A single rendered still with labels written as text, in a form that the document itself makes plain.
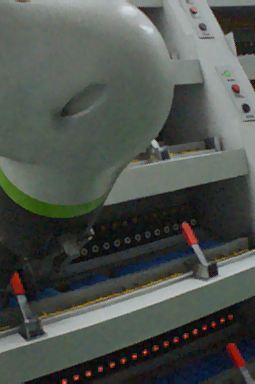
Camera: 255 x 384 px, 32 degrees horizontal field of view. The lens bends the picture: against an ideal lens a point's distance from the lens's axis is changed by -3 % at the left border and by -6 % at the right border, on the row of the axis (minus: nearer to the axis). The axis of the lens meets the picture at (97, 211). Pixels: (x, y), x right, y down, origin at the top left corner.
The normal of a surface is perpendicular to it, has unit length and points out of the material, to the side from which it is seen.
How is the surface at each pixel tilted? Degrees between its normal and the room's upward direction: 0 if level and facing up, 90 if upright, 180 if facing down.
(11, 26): 102
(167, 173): 112
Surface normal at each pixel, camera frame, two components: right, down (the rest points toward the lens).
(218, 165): 0.41, 0.00
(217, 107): -0.89, 0.20
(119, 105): 0.37, 0.43
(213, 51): 0.31, -0.38
